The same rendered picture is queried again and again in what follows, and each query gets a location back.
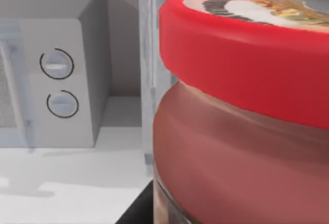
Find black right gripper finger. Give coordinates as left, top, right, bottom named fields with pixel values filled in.
left=115, top=181, right=154, bottom=224

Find red lidded brown jar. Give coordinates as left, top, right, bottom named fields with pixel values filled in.
left=152, top=0, right=329, bottom=224

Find microwave knob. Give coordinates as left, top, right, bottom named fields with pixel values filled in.
left=40, top=48, right=75, bottom=80
left=46, top=90, right=79, bottom=118

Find pale microwave oven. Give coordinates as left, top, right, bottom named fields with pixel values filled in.
left=0, top=0, right=113, bottom=153

